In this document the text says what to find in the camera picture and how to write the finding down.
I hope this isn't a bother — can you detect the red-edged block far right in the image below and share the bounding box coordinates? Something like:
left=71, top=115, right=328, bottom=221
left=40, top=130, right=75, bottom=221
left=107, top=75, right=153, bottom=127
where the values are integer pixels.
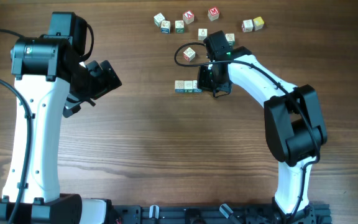
left=242, top=19, right=254, bottom=32

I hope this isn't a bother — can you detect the yellow letter S block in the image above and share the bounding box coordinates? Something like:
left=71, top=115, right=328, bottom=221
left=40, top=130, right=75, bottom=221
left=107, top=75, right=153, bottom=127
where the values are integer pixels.
left=252, top=16, right=265, bottom=31

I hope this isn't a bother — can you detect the green-edged block upper row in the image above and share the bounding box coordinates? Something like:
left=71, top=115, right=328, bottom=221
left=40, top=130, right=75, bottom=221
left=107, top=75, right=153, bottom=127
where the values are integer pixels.
left=175, top=20, right=185, bottom=33

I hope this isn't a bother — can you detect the blue-edged paw block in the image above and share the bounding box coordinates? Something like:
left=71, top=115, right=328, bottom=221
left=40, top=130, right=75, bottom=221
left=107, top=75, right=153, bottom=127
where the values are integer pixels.
left=175, top=80, right=185, bottom=93

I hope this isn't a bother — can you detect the red-edged block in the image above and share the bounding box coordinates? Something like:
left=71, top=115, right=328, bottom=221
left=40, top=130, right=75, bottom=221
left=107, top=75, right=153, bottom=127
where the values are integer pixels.
left=183, top=47, right=196, bottom=62
left=242, top=19, right=254, bottom=32

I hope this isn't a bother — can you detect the red letter A block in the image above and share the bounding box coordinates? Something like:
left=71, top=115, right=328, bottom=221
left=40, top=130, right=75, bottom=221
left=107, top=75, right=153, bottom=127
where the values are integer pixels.
left=183, top=10, right=195, bottom=24

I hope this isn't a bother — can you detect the red letter M block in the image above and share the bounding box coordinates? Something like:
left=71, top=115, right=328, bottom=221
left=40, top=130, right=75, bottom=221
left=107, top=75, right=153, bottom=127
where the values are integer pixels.
left=208, top=7, right=220, bottom=21

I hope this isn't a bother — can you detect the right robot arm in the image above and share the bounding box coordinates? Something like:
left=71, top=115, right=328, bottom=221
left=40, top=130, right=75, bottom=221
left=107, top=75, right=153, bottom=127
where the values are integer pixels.
left=198, top=31, right=330, bottom=223

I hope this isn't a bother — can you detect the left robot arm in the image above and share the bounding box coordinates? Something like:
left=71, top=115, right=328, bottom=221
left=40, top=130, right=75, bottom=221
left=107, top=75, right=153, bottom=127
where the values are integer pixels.
left=0, top=12, right=121, bottom=223

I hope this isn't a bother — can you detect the plain wooden block centre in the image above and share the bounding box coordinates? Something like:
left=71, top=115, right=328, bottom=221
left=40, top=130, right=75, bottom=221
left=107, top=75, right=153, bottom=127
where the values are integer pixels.
left=198, top=29, right=208, bottom=41

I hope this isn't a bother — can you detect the red-edged block lower left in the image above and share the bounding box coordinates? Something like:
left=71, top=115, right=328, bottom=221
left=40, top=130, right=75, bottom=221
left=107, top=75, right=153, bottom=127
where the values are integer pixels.
left=183, top=47, right=196, bottom=62

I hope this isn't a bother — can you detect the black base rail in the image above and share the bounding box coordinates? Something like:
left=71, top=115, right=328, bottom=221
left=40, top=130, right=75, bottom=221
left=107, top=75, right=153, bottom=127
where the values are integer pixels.
left=106, top=202, right=332, bottom=224

